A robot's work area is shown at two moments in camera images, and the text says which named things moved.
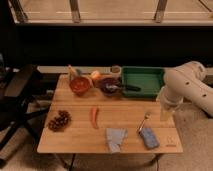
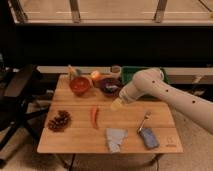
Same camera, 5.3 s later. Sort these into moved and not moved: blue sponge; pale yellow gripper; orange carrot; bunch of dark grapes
Moved: pale yellow gripper
Not moved: blue sponge; orange carrot; bunch of dark grapes
